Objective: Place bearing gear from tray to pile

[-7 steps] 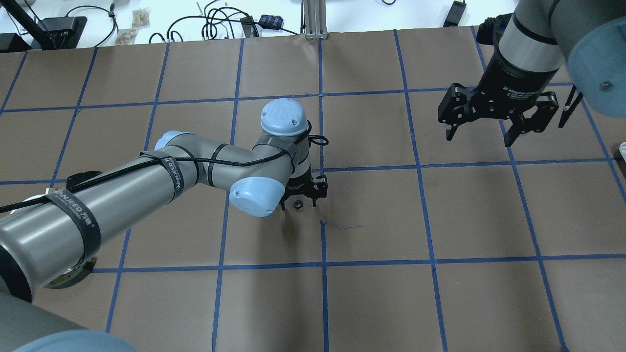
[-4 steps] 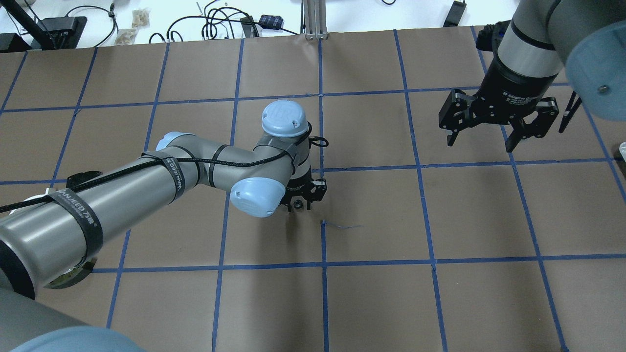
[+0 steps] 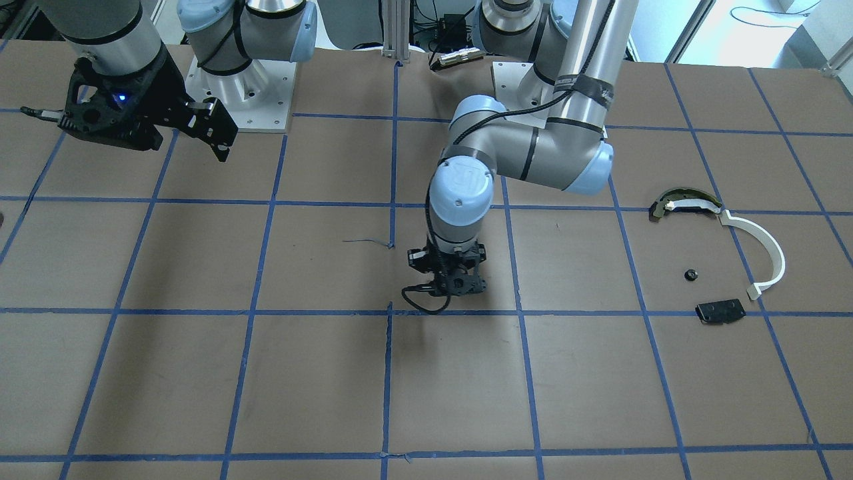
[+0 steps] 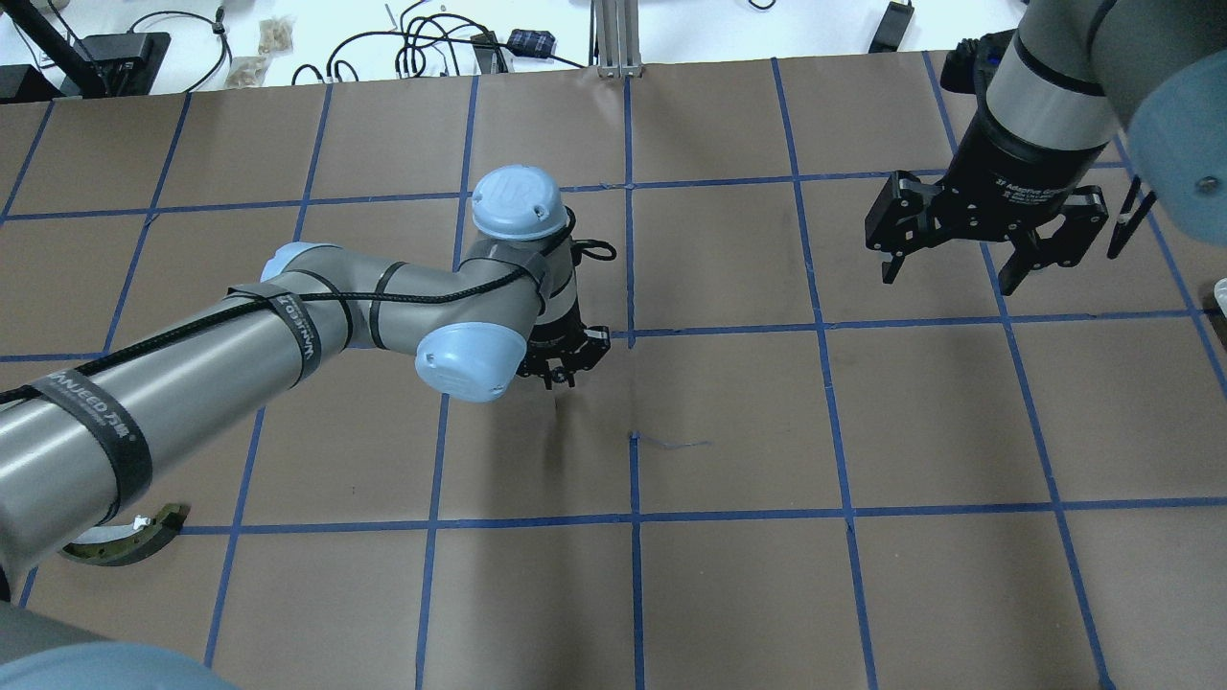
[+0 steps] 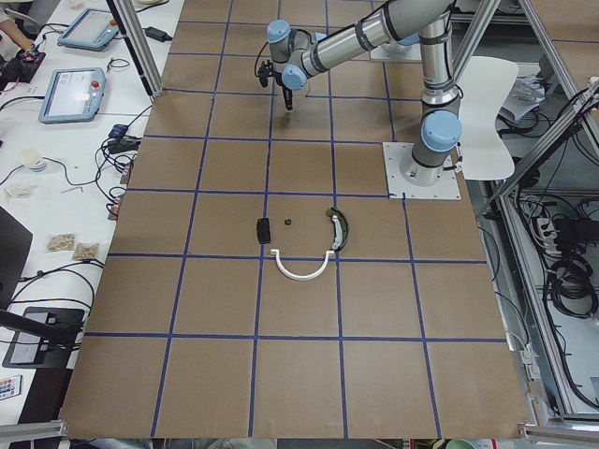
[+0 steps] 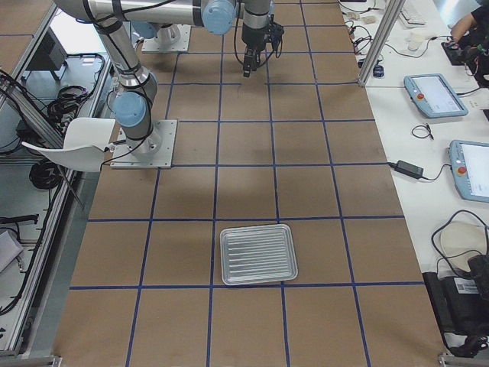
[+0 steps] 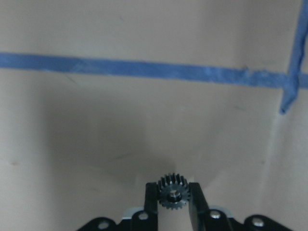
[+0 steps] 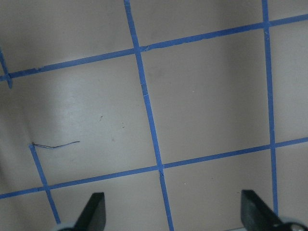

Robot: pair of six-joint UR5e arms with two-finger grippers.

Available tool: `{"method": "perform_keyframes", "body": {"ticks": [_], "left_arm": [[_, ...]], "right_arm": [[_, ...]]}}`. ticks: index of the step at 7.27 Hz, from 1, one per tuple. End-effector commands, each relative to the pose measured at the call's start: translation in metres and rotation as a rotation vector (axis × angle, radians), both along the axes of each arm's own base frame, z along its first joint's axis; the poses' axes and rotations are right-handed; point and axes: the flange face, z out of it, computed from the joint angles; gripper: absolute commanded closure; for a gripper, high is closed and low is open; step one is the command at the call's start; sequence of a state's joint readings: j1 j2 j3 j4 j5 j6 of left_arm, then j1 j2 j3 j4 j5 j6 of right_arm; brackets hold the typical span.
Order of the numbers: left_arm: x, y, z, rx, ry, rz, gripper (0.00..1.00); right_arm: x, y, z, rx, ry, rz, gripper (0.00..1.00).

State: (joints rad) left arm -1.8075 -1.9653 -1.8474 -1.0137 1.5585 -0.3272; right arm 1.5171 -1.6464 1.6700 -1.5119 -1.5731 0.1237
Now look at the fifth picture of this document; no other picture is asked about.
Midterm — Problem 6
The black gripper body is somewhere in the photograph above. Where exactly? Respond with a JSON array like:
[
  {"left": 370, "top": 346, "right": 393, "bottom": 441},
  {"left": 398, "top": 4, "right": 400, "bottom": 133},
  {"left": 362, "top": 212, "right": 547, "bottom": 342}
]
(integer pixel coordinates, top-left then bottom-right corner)
[{"left": 280, "top": 81, "right": 293, "bottom": 101}]

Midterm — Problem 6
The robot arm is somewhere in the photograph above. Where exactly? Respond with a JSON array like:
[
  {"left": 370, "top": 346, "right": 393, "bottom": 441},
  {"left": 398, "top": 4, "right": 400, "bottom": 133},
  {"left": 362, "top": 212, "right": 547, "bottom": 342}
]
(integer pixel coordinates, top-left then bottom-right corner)
[{"left": 255, "top": 0, "right": 462, "bottom": 187}]

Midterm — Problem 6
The small black plastic part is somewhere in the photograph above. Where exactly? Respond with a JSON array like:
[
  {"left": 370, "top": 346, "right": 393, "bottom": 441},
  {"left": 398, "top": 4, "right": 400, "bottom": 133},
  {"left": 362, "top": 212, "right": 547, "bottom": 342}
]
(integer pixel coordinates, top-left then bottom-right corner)
[{"left": 256, "top": 217, "right": 271, "bottom": 245}]

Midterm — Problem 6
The dark green curved part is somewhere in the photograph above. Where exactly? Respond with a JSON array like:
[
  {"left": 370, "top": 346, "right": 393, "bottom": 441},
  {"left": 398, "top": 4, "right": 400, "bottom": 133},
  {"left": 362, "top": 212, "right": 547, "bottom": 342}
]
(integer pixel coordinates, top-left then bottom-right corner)
[{"left": 326, "top": 207, "right": 349, "bottom": 253}]

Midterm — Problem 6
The black power adapter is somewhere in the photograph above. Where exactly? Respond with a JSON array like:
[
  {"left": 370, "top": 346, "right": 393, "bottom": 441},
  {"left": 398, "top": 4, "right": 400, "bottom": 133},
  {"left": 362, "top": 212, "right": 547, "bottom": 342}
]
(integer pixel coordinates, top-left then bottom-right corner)
[{"left": 144, "top": 26, "right": 172, "bottom": 42}]

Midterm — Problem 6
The white chair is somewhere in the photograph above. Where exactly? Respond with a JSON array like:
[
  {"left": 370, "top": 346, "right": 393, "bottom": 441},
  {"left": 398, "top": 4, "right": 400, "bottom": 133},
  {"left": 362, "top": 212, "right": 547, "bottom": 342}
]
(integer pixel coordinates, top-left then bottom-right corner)
[{"left": 459, "top": 56, "right": 519, "bottom": 181}]

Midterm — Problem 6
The blue teach pendant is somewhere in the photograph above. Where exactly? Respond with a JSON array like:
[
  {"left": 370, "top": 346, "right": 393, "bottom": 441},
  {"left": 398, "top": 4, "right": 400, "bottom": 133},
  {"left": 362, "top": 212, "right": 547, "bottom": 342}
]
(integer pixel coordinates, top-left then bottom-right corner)
[
  {"left": 38, "top": 67, "right": 106, "bottom": 124},
  {"left": 57, "top": 7, "right": 119, "bottom": 51}
]

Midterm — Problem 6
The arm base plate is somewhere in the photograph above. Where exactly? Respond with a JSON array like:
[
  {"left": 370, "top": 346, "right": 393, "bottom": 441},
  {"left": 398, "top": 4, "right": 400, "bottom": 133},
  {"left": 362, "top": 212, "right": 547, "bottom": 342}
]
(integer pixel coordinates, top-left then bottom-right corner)
[
  {"left": 370, "top": 42, "right": 421, "bottom": 64},
  {"left": 382, "top": 142, "right": 461, "bottom": 200}
]

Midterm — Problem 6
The white semicircular bracket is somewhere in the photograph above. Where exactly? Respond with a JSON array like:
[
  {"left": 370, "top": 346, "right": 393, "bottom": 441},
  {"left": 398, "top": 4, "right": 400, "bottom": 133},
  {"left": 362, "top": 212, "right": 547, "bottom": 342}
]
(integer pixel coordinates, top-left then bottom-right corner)
[{"left": 270, "top": 248, "right": 335, "bottom": 282}]

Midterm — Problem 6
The aluminium frame post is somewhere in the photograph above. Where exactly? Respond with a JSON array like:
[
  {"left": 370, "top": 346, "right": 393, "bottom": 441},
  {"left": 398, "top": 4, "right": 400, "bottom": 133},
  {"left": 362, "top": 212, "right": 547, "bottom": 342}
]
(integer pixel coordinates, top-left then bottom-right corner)
[{"left": 107, "top": 0, "right": 164, "bottom": 98}]

